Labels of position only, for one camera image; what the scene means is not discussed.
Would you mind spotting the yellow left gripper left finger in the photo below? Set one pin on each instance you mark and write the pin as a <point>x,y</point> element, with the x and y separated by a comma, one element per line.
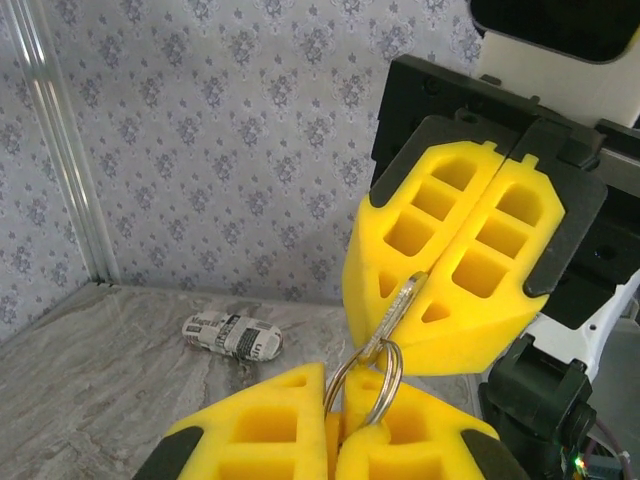
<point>260,435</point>

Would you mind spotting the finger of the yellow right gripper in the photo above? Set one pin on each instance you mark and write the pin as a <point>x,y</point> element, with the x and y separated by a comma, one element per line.
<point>545,200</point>
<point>370,270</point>

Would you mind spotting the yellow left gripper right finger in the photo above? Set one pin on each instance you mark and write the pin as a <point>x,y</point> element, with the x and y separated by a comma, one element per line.
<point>425,440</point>

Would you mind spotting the silver key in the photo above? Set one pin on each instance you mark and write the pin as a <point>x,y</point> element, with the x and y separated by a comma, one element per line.
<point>400,305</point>

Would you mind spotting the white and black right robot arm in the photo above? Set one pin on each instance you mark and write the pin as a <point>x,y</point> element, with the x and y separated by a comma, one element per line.
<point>610,310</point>

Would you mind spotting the newspaper print pouch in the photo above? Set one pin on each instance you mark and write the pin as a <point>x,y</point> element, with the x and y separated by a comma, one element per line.
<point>230,335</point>

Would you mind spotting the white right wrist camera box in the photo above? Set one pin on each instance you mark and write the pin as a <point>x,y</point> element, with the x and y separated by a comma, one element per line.
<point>525,65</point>

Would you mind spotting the aluminium frame post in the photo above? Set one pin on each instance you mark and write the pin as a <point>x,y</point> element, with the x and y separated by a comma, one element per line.
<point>70,165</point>

